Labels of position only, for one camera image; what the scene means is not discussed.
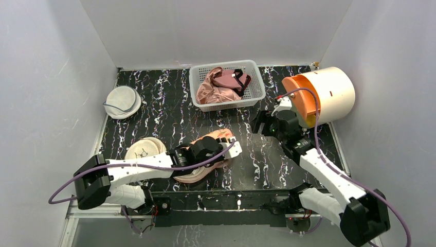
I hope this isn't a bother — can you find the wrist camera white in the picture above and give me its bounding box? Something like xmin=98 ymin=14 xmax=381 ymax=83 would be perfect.
xmin=271 ymin=96 xmax=293 ymax=116
xmin=220 ymin=136 xmax=242 ymax=160

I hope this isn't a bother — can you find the round white mesh laundry bag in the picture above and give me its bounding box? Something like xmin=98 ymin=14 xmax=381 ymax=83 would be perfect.
xmin=102 ymin=85 xmax=142 ymax=120

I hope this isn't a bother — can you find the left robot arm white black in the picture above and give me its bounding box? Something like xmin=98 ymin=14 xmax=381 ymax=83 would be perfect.
xmin=74 ymin=136 xmax=242 ymax=214

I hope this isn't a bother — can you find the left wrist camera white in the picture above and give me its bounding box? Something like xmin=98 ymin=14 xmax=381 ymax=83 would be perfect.
xmin=220 ymin=136 xmax=242 ymax=160

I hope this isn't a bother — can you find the white orange toy washing drum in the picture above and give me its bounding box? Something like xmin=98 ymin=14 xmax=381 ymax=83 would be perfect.
xmin=282 ymin=67 xmax=355 ymax=129

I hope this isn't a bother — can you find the pink bra black trim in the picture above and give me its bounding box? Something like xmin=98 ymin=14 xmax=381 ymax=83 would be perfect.
xmin=212 ymin=69 xmax=251 ymax=97

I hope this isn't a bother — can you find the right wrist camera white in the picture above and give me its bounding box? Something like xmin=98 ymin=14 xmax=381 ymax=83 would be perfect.
xmin=271 ymin=96 xmax=293 ymax=116

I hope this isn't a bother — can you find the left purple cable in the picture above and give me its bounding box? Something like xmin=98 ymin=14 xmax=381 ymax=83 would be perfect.
xmin=48 ymin=140 xmax=237 ymax=236

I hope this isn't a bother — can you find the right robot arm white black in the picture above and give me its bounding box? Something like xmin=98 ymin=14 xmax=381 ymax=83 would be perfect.
xmin=250 ymin=110 xmax=391 ymax=246

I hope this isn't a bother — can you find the aluminium frame rail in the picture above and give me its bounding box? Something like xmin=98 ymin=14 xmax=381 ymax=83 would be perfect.
xmin=58 ymin=112 xmax=382 ymax=247

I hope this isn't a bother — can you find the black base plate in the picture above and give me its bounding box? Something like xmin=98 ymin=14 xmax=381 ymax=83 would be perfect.
xmin=152 ymin=189 xmax=307 ymax=227

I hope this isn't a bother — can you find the pink satin garment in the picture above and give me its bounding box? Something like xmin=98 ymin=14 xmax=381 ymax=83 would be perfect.
xmin=196 ymin=67 xmax=242 ymax=104

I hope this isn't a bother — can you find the white plastic basket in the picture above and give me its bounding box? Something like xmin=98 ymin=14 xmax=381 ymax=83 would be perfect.
xmin=189 ymin=60 xmax=266 ymax=112

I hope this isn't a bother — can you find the peach patterned mesh laundry bag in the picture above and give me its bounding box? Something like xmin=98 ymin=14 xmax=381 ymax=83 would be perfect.
xmin=174 ymin=129 xmax=234 ymax=184

